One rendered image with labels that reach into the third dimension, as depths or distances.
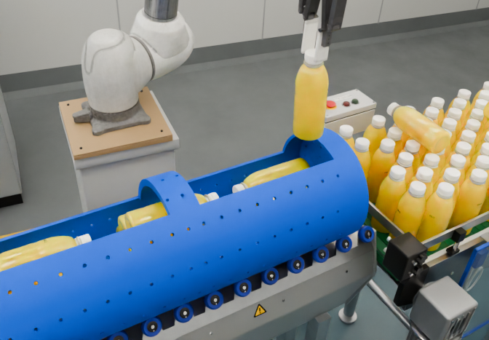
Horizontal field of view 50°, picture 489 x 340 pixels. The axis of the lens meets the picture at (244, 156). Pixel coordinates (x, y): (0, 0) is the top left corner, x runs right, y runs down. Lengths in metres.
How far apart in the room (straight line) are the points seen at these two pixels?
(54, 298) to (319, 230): 0.57
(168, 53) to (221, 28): 2.56
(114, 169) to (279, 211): 0.69
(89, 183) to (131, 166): 0.13
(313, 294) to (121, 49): 0.85
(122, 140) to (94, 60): 0.25
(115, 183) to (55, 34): 2.35
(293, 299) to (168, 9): 0.89
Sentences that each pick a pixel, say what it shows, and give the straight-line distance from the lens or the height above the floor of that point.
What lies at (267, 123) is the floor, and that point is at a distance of 3.55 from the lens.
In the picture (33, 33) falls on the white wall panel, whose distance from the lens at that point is 3.90.
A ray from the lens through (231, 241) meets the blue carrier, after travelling 1.07.
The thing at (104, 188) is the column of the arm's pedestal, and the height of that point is 0.86.
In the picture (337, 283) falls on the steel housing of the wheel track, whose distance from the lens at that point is 1.43.
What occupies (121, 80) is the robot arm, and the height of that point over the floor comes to 1.19.
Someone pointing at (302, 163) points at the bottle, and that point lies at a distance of 1.32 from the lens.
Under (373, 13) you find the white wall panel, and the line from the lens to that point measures 4.90.
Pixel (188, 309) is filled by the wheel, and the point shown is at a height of 0.97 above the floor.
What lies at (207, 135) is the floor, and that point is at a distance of 3.41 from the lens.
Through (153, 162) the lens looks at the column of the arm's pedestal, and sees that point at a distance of 1.67.
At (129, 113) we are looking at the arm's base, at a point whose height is 1.07.
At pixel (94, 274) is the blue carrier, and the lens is 1.00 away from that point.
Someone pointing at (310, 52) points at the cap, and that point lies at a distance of 1.09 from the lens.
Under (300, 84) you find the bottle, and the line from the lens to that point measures 1.10.
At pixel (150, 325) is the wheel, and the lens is 1.18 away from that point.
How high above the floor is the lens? 1.93
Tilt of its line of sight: 37 degrees down
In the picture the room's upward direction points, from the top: 3 degrees clockwise
